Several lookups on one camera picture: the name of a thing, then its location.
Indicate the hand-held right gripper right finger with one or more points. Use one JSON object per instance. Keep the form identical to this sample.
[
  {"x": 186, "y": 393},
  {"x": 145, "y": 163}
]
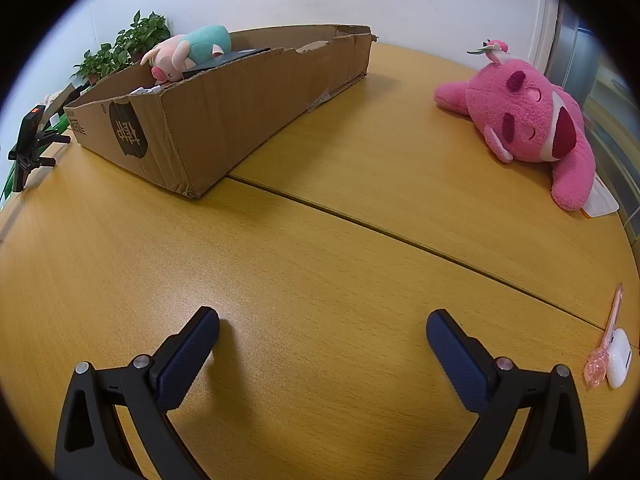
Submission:
[{"x": 459, "y": 360}]

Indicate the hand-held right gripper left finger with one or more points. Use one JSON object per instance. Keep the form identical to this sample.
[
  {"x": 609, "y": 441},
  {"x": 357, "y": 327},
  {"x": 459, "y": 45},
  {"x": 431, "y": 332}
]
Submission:
[{"x": 186, "y": 357}]

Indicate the brown cardboard box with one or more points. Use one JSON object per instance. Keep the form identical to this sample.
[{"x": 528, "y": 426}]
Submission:
[{"x": 240, "y": 110}]

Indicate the wooden desktop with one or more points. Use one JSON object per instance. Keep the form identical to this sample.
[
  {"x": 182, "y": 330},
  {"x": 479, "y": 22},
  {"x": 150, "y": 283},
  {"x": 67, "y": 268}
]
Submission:
[{"x": 310, "y": 270}]

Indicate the pink pen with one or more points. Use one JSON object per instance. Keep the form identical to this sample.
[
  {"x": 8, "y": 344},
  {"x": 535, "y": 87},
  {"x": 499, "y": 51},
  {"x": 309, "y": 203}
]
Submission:
[{"x": 611, "y": 317}]

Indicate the white earbuds case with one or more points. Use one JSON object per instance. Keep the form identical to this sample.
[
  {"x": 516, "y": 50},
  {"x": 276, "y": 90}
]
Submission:
[{"x": 620, "y": 360}]

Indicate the white flat packet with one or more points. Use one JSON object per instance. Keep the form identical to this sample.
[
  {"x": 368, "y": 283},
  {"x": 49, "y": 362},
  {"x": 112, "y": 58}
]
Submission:
[{"x": 602, "y": 200}]

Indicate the black tripod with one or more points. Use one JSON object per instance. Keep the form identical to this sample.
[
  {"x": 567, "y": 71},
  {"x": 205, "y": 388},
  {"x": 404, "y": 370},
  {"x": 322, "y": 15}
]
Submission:
[{"x": 42, "y": 142}]

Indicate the pink bear plush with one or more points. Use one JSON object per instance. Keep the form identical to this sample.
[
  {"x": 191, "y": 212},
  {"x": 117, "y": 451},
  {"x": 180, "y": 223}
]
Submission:
[{"x": 530, "y": 110}]

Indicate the white power adapter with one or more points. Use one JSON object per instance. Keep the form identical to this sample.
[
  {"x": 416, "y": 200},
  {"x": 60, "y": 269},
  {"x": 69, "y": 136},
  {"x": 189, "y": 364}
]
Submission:
[{"x": 146, "y": 91}]

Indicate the black flat case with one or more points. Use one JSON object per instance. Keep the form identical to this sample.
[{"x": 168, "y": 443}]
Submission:
[{"x": 225, "y": 57}]

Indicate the green potted plant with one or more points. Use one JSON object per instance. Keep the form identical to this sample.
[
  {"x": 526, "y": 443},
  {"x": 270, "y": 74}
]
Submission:
[
  {"x": 95, "y": 65},
  {"x": 145, "y": 32}
]

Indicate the teal and pink pig plush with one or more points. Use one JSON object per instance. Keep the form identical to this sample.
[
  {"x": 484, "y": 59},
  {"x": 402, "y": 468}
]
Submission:
[{"x": 195, "y": 50}]

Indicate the glass partition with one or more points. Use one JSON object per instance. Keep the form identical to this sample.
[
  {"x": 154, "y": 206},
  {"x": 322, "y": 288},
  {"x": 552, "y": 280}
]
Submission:
[{"x": 575, "y": 55}]

